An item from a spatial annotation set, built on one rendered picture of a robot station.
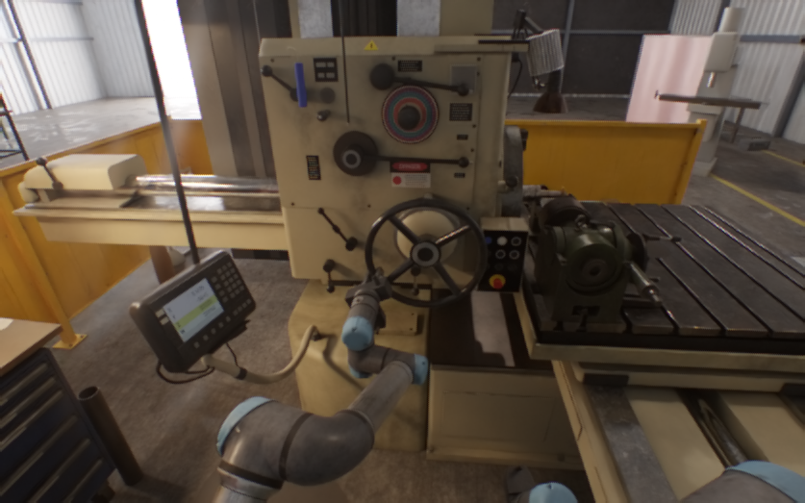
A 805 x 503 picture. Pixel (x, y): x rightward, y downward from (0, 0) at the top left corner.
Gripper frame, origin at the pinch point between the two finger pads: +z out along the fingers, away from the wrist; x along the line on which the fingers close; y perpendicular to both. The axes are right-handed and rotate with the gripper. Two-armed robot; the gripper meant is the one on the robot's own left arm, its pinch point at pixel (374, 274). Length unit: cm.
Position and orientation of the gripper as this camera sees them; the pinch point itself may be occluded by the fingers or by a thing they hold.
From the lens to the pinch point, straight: 128.6
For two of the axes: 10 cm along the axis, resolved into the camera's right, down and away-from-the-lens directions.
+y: -4.2, -8.2, -3.9
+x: -9.0, 3.3, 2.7
